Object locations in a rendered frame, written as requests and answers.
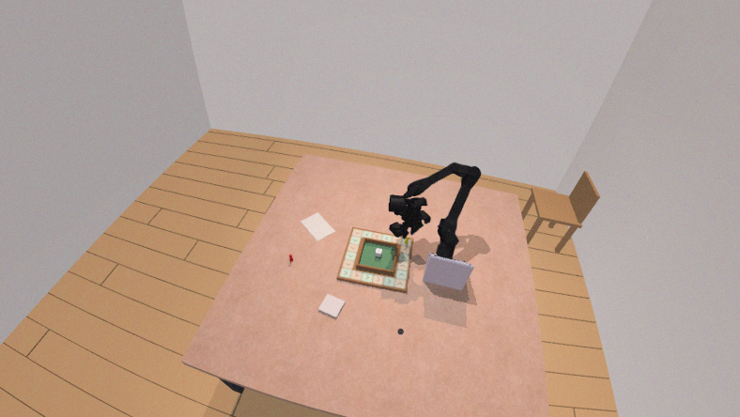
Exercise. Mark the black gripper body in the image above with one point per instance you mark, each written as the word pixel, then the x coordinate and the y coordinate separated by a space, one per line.
pixel 409 221

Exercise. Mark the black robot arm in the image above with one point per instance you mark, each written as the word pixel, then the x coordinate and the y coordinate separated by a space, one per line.
pixel 447 226

